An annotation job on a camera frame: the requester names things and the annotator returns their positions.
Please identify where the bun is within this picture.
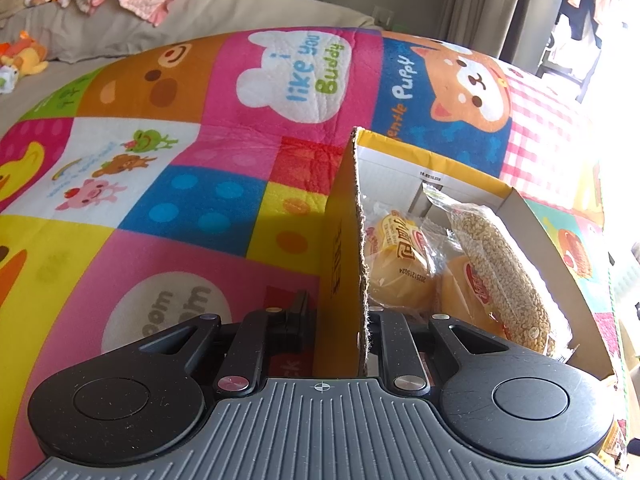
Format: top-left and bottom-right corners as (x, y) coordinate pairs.
(440, 256), (506, 338)

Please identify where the sesame stick clear packet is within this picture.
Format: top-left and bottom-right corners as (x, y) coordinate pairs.
(423, 184), (573, 362)

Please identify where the yellow cardboard box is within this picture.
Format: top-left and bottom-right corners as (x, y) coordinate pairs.
(312, 128), (620, 379)

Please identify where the bun packet inside box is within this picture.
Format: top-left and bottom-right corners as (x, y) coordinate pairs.
(363, 197), (452, 318)

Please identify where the colourful cartoon play mat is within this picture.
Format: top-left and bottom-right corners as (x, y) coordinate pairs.
(1, 27), (604, 479)

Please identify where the grey window curtain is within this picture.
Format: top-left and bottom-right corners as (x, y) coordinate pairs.
(437, 0), (518, 58)

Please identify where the orange plush toy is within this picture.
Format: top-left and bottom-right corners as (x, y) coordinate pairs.
(1, 30), (49, 78)

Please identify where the white small plush toy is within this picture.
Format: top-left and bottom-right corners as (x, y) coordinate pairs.
(0, 65), (20, 94)

